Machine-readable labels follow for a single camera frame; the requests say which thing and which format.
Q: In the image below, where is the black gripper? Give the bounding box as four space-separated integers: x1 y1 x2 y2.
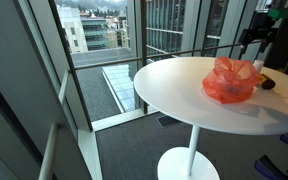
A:
238 12 278 49

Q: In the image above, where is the white and blue bottle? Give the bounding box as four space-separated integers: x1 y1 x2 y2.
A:
253 60 264 73

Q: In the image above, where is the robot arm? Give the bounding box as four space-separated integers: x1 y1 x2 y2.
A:
238 0 288 53

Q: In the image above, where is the brown yellow vitamin bottle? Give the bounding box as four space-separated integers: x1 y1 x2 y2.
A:
259 74 276 90

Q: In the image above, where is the orange plastic bag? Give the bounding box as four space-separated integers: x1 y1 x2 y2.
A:
202 56 260 104

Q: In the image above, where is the blue black equipment base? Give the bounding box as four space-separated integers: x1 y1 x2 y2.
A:
254 133 288 180

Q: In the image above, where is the metal window handrail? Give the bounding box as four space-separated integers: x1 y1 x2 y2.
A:
73 43 242 70

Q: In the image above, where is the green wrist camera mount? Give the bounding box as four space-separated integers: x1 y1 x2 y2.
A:
268 8 288 20

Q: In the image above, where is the white round pedestal table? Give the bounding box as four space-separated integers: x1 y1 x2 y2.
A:
134 57 288 180

